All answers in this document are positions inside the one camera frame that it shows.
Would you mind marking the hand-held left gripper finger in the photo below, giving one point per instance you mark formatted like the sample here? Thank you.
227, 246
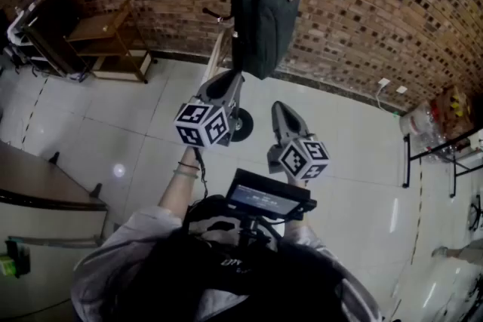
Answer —
235, 90
211, 81

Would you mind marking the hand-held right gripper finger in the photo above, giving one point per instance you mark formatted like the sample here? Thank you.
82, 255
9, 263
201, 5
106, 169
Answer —
300, 126
278, 124

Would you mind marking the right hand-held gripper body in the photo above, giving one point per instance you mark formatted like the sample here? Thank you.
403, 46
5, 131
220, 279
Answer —
302, 160

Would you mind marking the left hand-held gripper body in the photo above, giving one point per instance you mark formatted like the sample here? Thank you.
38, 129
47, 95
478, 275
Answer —
196, 124

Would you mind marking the dark grey backpack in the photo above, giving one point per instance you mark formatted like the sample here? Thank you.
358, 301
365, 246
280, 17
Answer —
268, 30

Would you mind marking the person's left forearm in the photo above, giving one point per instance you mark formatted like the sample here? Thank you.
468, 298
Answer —
177, 188

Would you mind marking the person's right forearm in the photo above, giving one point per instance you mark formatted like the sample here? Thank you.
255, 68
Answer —
298, 226

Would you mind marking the wooden plank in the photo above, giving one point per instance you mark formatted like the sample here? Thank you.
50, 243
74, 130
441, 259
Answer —
219, 49

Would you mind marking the black wrist band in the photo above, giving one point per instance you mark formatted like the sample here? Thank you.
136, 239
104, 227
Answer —
188, 164

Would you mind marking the black chest screen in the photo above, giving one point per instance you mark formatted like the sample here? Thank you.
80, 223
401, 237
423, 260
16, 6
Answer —
268, 196

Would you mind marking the wooden shelf unit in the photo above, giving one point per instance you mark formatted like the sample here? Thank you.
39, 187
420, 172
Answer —
109, 34

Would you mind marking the clear plastic bag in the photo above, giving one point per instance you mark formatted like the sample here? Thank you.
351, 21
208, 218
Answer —
419, 122

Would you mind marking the black chest harness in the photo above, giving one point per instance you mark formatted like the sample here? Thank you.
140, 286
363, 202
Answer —
234, 275

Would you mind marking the yellow bag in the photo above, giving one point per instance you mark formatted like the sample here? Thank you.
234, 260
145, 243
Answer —
454, 107

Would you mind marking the person's grey shirt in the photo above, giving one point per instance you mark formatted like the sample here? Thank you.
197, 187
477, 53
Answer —
113, 256

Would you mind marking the dark metal rack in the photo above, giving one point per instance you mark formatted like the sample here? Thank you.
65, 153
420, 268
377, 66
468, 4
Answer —
49, 34

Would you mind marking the dark wooden table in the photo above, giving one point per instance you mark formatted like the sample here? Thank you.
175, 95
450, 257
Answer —
34, 181

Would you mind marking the green box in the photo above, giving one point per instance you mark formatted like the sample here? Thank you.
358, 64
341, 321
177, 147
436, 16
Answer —
7, 264

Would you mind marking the white wall socket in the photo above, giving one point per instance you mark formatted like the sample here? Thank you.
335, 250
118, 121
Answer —
402, 89
384, 82

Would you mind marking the black-frame table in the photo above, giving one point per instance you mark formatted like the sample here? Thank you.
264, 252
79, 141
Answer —
434, 151

